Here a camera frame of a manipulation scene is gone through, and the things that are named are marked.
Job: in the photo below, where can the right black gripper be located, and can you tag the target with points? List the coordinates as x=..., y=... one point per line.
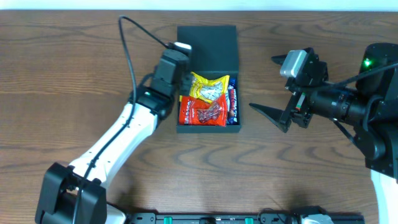
x=297, y=101

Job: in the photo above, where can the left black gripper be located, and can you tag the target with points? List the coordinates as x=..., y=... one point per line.
x=185, y=83

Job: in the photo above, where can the yellow sunflower seeds bag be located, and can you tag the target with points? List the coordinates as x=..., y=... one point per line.
x=208, y=90

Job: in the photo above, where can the red snack bag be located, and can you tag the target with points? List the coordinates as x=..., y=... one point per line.
x=195, y=112

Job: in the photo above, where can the black gift box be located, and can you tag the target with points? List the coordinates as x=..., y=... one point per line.
x=214, y=50

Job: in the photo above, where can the Cadbury Dairy Milk bar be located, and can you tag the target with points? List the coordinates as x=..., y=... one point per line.
x=232, y=105

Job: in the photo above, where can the blue Oreo cookie pack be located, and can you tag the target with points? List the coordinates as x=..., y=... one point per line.
x=235, y=93

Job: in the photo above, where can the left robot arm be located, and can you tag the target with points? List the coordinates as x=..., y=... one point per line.
x=77, y=193

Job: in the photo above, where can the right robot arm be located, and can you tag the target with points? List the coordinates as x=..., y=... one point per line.
x=363, y=107

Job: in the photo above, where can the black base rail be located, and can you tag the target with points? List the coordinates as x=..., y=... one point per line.
x=263, y=218

